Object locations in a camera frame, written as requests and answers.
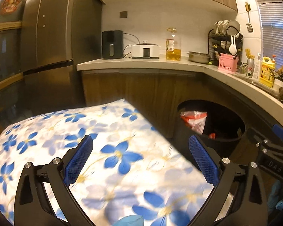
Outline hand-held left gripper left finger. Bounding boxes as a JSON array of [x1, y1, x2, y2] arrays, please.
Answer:
[[14, 134, 95, 226]]

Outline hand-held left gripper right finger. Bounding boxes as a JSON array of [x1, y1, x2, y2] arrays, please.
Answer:
[[187, 134, 268, 226]]

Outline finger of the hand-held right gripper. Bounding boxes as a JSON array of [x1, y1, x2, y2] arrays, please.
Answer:
[[272, 124, 283, 144], [246, 127, 283, 157]]

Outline black trash bin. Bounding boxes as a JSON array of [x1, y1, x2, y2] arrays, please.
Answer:
[[173, 99, 246, 160]]

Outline red snack packet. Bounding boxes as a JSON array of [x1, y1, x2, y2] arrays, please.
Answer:
[[180, 111, 207, 136]]

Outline blue cloth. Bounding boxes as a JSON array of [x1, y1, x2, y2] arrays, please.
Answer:
[[113, 215, 145, 226], [268, 180, 283, 217]]

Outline blue floral tablecloth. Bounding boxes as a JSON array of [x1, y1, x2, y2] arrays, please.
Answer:
[[0, 98, 231, 226]]

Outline yellow detergent bottle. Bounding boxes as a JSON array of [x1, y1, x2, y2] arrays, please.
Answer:
[[259, 56, 277, 89]]

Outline drink can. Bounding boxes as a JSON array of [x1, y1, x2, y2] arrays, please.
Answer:
[[246, 58, 255, 78]]

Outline white bottle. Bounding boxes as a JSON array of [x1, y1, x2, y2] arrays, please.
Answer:
[[252, 53, 262, 80]]

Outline pink utensil holder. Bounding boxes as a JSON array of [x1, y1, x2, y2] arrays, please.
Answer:
[[218, 53, 238, 73]]

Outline white rice paddle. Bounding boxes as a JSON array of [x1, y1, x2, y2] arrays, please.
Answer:
[[229, 35, 237, 54]]

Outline kitchen counter with wooden cabinets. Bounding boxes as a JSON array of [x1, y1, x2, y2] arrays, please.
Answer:
[[77, 58, 283, 137]]

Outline steel pot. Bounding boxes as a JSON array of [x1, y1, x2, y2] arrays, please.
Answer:
[[187, 51, 211, 64]]

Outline black dish rack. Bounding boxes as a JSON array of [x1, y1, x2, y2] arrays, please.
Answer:
[[208, 28, 244, 66]]

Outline window blinds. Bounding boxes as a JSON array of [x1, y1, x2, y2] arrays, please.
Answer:
[[258, 2, 283, 64]]

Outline hanging metal spatula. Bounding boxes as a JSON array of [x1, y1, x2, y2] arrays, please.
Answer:
[[245, 2, 254, 33]]

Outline cooking oil bottle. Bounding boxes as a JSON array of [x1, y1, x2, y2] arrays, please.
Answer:
[[165, 28, 181, 61]]

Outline row of plates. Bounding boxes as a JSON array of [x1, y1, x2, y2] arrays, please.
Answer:
[[213, 19, 241, 36]]

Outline black air fryer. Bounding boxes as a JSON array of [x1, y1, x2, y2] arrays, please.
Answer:
[[102, 30, 124, 60]]

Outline steel refrigerator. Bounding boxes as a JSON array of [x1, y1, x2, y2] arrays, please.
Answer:
[[20, 0, 103, 113]]

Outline white slow cooker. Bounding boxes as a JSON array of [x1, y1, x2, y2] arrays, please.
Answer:
[[131, 40, 160, 59]]

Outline wooden glass-door cabinet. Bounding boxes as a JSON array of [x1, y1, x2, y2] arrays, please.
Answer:
[[0, 0, 36, 132]]

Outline red round sticker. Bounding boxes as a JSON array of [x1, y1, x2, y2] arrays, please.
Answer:
[[0, 0, 23, 15]]

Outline black power cable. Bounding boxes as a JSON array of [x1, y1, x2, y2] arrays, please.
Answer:
[[123, 33, 138, 59]]

